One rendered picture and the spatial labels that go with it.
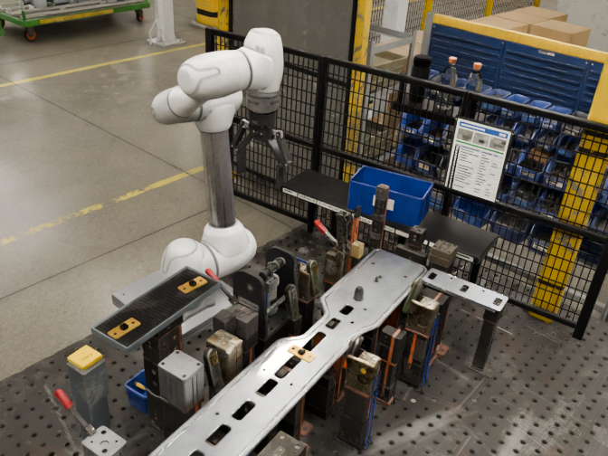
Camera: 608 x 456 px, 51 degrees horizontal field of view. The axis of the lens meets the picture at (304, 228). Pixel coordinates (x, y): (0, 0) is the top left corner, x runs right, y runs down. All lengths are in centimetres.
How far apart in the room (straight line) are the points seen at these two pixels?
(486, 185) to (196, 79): 134
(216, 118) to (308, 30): 198
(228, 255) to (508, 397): 112
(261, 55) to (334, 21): 233
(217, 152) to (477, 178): 99
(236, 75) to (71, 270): 268
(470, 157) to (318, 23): 181
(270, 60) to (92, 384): 93
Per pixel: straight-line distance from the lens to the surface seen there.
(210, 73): 157
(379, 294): 217
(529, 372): 250
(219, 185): 233
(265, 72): 166
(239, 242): 242
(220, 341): 182
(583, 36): 635
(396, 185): 265
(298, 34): 418
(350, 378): 190
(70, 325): 368
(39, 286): 402
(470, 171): 254
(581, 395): 249
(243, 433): 170
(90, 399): 175
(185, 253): 232
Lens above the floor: 228
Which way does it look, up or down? 31 degrees down
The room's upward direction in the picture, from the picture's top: 4 degrees clockwise
